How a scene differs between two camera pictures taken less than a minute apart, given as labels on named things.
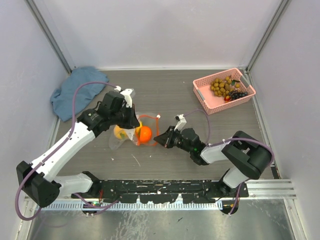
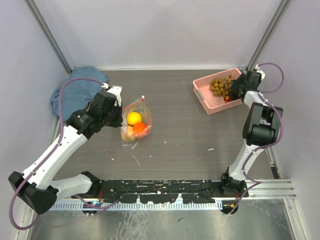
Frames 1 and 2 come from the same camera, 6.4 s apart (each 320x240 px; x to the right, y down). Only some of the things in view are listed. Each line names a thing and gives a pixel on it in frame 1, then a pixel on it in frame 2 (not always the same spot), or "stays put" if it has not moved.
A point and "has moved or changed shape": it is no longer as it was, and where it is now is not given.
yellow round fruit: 138,128 has moved or changed shape
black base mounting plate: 162,191 stays put
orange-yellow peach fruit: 120,133 -> 128,134
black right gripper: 165,139 -> 236,84
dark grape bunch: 235,94 stays put
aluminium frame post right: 278,13 stays put
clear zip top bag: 146,133 has moved or changed shape
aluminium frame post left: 43,16 stays put
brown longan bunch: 223,87 stays put
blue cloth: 62,98 stays put
